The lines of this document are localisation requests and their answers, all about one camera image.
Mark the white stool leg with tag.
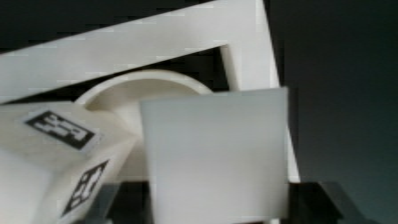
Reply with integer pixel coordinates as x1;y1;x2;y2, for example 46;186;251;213
0;102;135;224

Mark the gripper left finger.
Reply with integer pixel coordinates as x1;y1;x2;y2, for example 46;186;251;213
73;181;153;224

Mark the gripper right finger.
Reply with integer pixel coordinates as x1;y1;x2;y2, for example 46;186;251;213
281;182;380;224

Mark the white obstacle wall frame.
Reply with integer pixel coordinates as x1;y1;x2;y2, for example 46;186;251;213
0;0;302;184

